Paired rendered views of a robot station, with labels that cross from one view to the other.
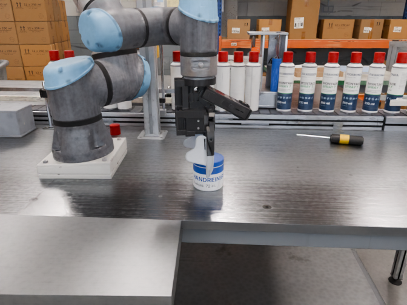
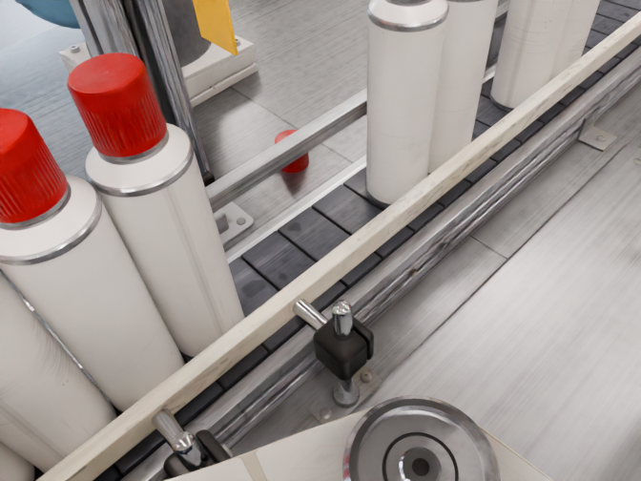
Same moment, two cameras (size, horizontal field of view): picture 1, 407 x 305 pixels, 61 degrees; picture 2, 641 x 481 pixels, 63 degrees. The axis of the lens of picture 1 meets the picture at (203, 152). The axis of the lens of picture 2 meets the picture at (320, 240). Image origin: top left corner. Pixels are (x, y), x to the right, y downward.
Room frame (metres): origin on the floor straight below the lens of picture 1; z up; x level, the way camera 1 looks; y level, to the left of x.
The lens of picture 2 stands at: (1.43, 0.01, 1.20)
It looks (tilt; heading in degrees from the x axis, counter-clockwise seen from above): 49 degrees down; 137
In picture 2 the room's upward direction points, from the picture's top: 5 degrees counter-clockwise
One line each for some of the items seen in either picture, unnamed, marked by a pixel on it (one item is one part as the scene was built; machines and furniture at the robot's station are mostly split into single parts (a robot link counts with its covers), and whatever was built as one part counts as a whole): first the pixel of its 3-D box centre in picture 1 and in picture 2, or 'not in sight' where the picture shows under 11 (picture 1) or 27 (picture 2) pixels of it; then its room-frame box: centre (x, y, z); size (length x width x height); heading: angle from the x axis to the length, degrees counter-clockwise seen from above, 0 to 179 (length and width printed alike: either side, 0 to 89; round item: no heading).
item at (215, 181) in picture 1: (208, 170); not in sight; (0.72, -0.01, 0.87); 0.07 x 0.07 x 0.07
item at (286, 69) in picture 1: (285, 82); not in sight; (1.20, -0.29, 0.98); 0.05 x 0.05 x 0.20
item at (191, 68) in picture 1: (198, 67); not in sight; (0.71, 0.01, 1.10); 0.08 x 0.08 x 0.05
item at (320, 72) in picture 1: (314, 72); not in sight; (2.55, -0.81, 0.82); 0.34 x 0.24 x 0.03; 95
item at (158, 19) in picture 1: (158, 26); not in sight; (0.77, 0.10, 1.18); 0.11 x 0.11 x 0.08; 47
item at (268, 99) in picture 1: (264, 69); not in sight; (1.29, -0.23, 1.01); 0.14 x 0.13 x 0.26; 87
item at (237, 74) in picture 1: (237, 81); not in sight; (1.21, -0.12, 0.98); 0.05 x 0.05 x 0.20
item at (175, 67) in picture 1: (178, 81); (171, 233); (1.22, 0.09, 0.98); 0.05 x 0.05 x 0.20
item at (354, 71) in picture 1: (352, 83); not in sight; (1.18, -0.51, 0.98); 0.05 x 0.05 x 0.20
